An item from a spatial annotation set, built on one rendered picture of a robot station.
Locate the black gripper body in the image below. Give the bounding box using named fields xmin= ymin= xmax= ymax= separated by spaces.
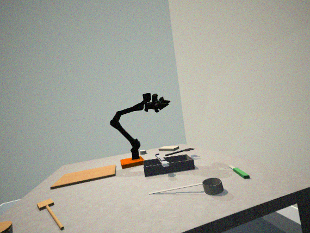
xmin=150 ymin=97 xmax=164 ymax=113

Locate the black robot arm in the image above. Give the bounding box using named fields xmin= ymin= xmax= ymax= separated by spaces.
xmin=110 ymin=93 xmax=158 ymax=160

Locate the grey saucepan with long handle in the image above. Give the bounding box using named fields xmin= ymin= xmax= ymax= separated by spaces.
xmin=149 ymin=178 xmax=224 ymax=195

